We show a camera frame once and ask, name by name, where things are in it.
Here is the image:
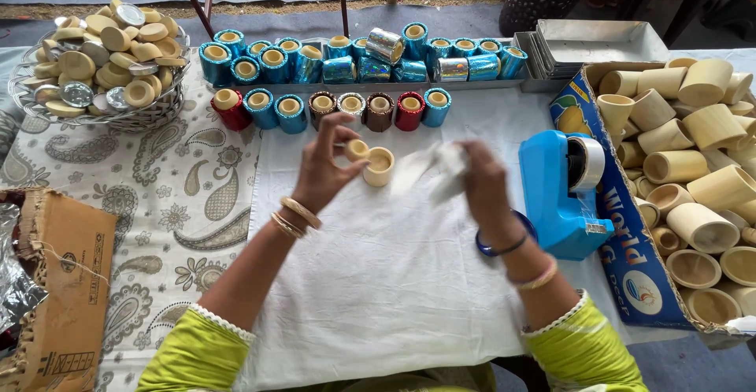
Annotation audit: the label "heap of plain wooden cups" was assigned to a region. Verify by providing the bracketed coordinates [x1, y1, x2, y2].
[595, 57, 756, 325]

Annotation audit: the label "crumpled silver foil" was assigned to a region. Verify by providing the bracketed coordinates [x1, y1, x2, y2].
[0, 202, 49, 335]

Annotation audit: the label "blue printed cardboard box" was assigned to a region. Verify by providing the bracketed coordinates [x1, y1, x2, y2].
[548, 60, 756, 335]

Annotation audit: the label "clear tape roll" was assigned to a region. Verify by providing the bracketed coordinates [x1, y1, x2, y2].
[566, 136, 607, 193]

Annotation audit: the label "thin black wrist band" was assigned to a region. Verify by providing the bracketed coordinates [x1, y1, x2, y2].
[489, 231, 529, 257]

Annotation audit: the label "blue tape dispenser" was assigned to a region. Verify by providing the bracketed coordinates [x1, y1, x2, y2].
[519, 130, 615, 262]

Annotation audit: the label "silver wire basket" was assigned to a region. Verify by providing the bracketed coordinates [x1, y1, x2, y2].
[7, 26, 193, 133]

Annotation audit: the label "pile of wooden lids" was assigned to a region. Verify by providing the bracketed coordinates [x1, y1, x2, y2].
[30, 0, 189, 118]

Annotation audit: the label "paisley printed tablecloth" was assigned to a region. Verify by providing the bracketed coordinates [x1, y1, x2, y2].
[0, 46, 263, 392]

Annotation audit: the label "white table cover sheet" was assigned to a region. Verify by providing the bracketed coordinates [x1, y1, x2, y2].
[235, 87, 689, 392]

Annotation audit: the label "pink and gold wrist bangles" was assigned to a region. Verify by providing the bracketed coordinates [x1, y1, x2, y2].
[509, 255, 560, 292]

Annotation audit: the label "stack of metal trays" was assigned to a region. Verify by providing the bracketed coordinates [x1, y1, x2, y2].
[513, 19, 671, 93]

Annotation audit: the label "white wiping cloth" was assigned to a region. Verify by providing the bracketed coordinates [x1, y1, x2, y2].
[389, 140, 472, 205]

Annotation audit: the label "person's left hand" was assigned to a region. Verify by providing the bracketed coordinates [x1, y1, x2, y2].
[292, 112, 371, 216]

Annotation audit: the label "small round wooden lid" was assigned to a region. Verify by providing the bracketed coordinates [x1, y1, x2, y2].
[345, 138, 371, 163]

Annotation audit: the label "brown cardboard box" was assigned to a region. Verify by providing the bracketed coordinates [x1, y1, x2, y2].
[0, 187, 119, 392]

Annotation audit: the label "row of coloured foil cups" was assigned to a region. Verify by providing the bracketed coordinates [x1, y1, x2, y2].
[210, 87, 452, 133]

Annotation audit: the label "person's right hand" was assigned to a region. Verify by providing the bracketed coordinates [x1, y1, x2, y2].
[461, 140, 528, 251]

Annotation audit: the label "heap of blue foil cups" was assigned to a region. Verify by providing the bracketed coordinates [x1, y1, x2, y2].
[198, 22, 529, 88]

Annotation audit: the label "bare wooden cup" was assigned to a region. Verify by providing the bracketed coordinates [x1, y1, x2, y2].
[362, 147, 396, 188]

